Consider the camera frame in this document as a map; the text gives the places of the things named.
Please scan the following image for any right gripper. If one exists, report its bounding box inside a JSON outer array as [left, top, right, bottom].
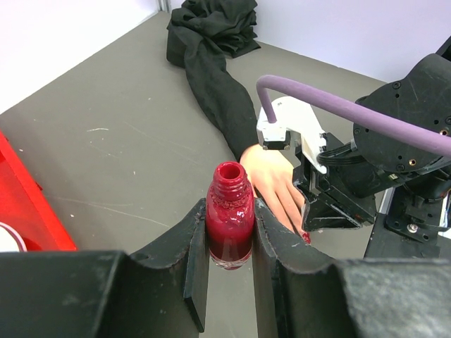
[[293, 146, 376, 232]]

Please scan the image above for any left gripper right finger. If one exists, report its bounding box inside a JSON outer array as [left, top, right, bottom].
[[252, 199, 450, 337]]

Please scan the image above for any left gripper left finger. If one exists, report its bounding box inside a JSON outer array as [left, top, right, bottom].
[[1, 199, 208, 337]]

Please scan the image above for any red nail polish bottle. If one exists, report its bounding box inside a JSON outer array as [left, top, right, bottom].
[[205, 161, 254, 270]]

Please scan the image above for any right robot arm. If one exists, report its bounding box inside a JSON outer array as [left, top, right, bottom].
[[293, 42, 450, 244]]

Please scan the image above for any white paper plate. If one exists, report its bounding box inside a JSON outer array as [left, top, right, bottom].
[[0, 223, 27, 252]]

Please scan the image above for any mannequin hand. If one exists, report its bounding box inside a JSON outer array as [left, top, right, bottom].
[[240, 144, 311, 244]]

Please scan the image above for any red plastic tray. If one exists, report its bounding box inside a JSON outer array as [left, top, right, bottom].
[[1, 135, 78, 251]]

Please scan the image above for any black sleeve cloth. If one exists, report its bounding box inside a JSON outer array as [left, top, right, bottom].
[[166, 1, 260, 159]]

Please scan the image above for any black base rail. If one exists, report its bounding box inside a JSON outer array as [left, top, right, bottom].
[[364, 213, 450, 260]]

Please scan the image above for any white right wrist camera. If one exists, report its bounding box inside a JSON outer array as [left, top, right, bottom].
[[257, 96, 327, 174]]

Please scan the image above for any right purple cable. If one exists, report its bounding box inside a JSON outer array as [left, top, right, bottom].
[[255, 74, 451, 156]]

